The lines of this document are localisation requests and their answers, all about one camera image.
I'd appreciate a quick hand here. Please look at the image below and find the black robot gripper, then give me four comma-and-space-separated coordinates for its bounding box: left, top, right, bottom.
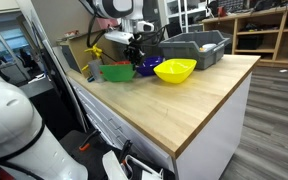
123, 35, 145, 73

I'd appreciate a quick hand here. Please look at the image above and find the green plastic bowl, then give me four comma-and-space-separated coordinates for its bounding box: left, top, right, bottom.
100, 64, 135, 82

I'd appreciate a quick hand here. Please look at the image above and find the orange red plastic bowl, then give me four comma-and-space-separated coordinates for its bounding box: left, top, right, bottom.
112, 60, 131, 65

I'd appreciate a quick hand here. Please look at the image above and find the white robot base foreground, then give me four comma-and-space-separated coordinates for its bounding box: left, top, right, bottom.
0, 77, 88, 180

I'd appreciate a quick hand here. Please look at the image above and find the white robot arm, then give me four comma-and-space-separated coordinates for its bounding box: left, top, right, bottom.
78, 0, 155, 69

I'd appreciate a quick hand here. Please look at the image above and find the blue plastic bowl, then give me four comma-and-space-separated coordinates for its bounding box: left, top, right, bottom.
138, 56, 163, 76

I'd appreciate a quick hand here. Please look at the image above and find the yellow plastic bowl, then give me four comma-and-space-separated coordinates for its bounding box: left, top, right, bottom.
154, 59, 197, 84

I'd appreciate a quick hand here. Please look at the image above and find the grey plastic cup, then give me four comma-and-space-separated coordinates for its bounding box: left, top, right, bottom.
88, 59, 104, 83

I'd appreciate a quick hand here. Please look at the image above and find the yellow clamp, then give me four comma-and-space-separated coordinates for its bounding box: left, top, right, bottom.
85, 45, 103, 59

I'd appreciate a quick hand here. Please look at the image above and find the cardboard box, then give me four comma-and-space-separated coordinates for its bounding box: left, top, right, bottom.
57, 34, 124, 78

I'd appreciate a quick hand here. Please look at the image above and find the grey plastic bin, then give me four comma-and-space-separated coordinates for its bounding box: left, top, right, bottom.
159, 30, 230, 70

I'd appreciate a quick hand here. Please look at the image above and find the white cabinet with wooden top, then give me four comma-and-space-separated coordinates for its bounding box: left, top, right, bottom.
67, 55, 259, 180

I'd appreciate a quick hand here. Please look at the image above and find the wooden shelving unit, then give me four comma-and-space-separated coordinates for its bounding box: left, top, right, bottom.
202, 5, 288, 68

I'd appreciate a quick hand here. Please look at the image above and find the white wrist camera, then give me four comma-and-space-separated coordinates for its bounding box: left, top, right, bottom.
104, 31, 134, 45

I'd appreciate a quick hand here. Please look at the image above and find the orange handled tool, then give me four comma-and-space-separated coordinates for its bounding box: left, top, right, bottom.
79, 129, 101, 151

